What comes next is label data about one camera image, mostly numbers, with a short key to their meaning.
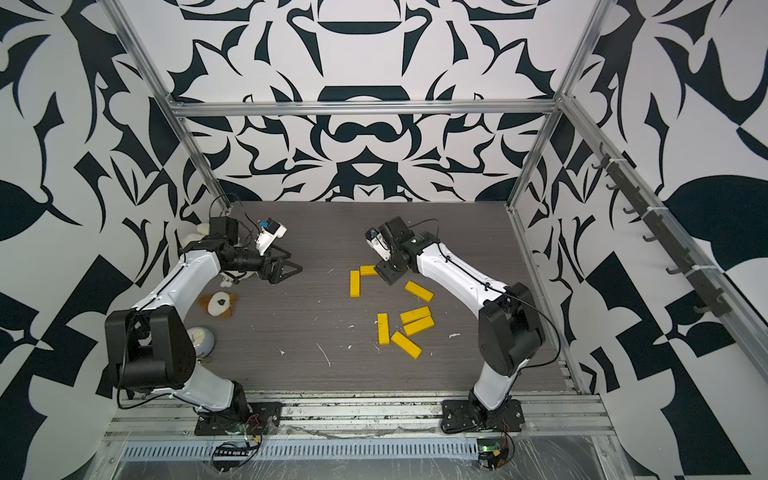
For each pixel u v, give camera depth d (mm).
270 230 746
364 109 966
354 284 970
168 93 892
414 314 914
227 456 726
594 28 752
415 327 891
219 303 891
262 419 743
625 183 642
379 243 761
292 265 788
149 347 441
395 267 743
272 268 745
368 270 995
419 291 963
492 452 710
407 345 854
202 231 981
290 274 772
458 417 741
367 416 758
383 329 884
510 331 458
